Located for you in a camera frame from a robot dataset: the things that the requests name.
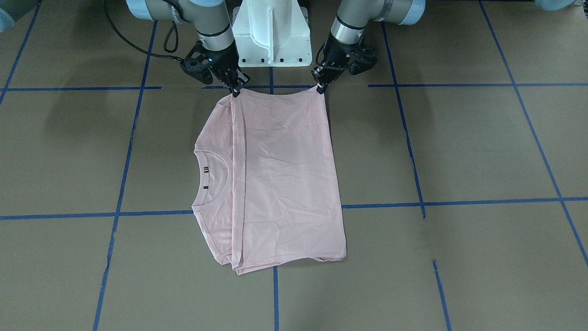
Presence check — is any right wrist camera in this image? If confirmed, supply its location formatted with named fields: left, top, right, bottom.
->
left=180, top=40, right=214, bottom=85

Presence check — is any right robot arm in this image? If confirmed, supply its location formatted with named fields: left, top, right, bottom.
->
left=126, top=0, right=250, bottom=97

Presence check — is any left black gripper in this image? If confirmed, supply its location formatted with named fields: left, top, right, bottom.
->
left=311, top=35, right=354, bottom=94

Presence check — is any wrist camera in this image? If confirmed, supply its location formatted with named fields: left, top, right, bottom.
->
left=180, top=40, right=214, bottom=85
left=347, top=35, right=377, bottom=75

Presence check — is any pink Snoopy t-shirt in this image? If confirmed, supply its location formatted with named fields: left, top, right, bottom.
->
left=192, top=87, right=347, bottom=276

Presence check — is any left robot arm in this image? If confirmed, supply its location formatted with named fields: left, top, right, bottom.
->
left=311, top=0, right=426, bottom=94

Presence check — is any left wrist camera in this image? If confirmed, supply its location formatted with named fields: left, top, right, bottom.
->
left=347, top=35, right=377, bottom=75

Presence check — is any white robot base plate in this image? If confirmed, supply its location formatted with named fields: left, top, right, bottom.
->
left=232, top=0, right=312, bottom=68

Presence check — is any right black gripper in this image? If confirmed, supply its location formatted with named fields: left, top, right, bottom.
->
left=208, top=40, right=251, bottom=97

